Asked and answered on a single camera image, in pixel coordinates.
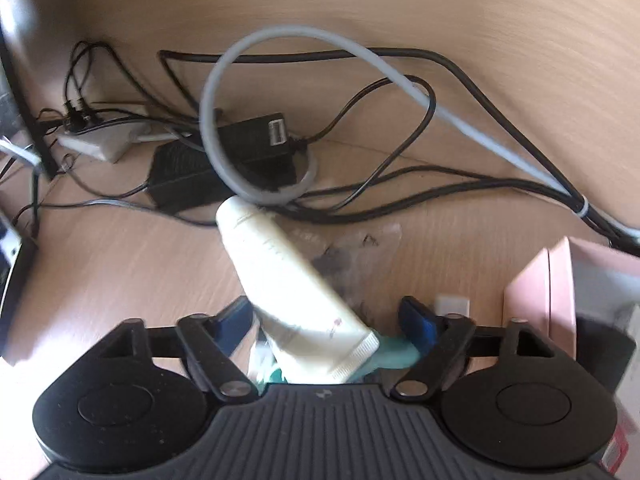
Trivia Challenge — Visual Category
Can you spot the teal plastic clip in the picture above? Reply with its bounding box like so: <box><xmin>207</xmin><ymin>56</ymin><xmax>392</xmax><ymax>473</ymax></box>
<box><xmin>248</xmin><ymin>337</ymin><xmax>419</xmax><ymax>387</ymax></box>

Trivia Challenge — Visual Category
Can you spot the black adapter with port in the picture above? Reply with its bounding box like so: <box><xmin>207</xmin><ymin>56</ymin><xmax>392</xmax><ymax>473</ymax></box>
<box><xmin>214</xmin><ymin>112</ymin><xmax>309</xmax><ymax>162</ymax></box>

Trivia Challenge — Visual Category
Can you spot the pink cardboard box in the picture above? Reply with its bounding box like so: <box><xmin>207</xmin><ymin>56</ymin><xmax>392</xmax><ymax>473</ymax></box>
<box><xmin>502</xmin><ymin>236</ymin><xmax>640</xmax><ymax>480</ymax></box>

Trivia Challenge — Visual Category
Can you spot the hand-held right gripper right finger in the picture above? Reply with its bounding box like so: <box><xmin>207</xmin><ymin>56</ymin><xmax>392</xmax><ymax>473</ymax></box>
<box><xmin>390</xmin><ymin>296</ymin><xmax>557</xmax><ymax>404</ymax></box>

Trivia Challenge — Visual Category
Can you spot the clear plastic bag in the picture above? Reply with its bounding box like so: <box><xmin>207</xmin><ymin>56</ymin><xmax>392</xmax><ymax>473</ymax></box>
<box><xmin>300</xmin><ymin>222</ymin><xmax>404</xmax><ymax>322</ymax></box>

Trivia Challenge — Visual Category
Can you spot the white power adapter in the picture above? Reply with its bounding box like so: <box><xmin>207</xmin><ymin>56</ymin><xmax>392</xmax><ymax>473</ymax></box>
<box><xmin>56</xmin><ymin>119</ymin><xmax>173</xmax><ymax>164</ymax></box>

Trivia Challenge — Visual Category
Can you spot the thick black cable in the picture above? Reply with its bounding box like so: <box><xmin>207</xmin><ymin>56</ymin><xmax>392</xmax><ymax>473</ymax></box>
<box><xmin>159</xmin><ymin>47</ymin><xmax>640</xmax><ymax>251</ymax></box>

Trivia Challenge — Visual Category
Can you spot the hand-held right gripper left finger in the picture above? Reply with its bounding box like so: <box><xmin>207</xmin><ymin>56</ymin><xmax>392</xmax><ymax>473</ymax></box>
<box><xmin>97</xmin><ymin>296</ymin><xmax>257</xmax><ymax>405</ymax></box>

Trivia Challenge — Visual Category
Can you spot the black power brick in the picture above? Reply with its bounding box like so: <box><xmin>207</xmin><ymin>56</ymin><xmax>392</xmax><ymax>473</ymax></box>
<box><xmin>146</xmin><ymin>139</ymin><xmax>299</xmax><ymax>212</ymax></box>

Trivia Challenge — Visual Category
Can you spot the thin black cable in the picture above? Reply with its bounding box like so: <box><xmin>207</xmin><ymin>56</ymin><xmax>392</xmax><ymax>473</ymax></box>
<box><xmin>280</xmin><ymin>76</ymin><xmax>576</xmax><ymax>223</ymax></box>
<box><xmin>64</xmin><ymin>39</ymin><xmax>211</xmax><ymax>128</ymax></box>

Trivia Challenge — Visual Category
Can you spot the grey looped cable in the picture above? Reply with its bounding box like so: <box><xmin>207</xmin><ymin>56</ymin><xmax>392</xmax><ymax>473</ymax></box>
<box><xmin>198</xmin><ymin>25</ymin><xmax>640</xmax><ymax>241</ymax></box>

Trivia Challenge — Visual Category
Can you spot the white squeeze tube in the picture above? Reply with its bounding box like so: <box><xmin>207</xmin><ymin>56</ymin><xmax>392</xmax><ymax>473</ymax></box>
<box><xmin>215</xmin><ymin>196</ymin><xmax>380</xmax><ymax>384</ymax></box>

